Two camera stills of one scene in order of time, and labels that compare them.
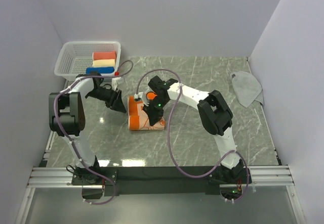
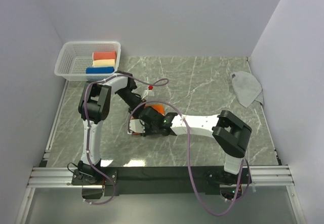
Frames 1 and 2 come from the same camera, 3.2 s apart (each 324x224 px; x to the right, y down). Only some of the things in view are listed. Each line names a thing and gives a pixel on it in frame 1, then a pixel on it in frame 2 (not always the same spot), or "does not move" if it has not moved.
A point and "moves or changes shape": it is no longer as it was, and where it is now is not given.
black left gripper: [115, 101] -> [139, 101]
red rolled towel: [104, 55] does not move
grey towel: [247, 88] does not move
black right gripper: [154, 116] -> [147, 131]
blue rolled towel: [100, 70] does not move
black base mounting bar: [170, 180] does not move
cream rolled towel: [106, 62] does not move
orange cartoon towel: [138, 119] moves or changes shape
